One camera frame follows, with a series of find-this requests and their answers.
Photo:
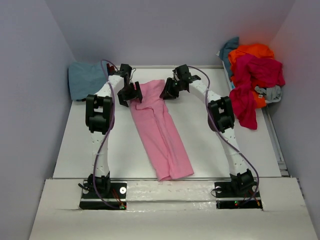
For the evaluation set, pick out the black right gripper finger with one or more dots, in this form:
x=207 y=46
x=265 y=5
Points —
x=170 y=95
x=167 y=86

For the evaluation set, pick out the pink t shirt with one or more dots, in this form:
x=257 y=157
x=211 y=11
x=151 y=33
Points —
x=159 y=135

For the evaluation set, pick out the folded dark red t shirt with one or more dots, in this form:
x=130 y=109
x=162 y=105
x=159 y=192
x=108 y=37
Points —
x=110 y=69

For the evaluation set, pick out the folded light blue t shirt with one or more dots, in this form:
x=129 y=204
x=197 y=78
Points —
x=84 y=79

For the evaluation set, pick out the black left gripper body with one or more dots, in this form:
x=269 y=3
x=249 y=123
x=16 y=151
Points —
x=128 y=92

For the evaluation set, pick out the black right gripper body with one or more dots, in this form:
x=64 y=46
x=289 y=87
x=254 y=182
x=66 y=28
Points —
x=176 y=85

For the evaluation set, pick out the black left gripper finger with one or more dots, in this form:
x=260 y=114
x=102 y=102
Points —
x=123 y=98
x=137 y=92

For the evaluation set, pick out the teal t shirt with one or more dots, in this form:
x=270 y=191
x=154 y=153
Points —
x=231 y=45

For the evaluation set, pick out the grey t shirt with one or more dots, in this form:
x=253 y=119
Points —
x=270 y=94

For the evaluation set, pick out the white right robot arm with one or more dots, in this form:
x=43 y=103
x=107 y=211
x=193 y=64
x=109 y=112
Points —
x=221 y=120

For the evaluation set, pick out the clear plastic bin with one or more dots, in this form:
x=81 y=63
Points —
x=226 y=65

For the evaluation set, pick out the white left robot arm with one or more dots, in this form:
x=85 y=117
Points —
x=100 y=119

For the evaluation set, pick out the magenta t shirt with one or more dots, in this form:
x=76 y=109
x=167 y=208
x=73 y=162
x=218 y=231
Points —
x=251 y=72

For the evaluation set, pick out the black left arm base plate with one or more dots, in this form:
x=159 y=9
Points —
x=115 y=198

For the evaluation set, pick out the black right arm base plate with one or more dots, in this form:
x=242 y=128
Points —
x=227 y=198

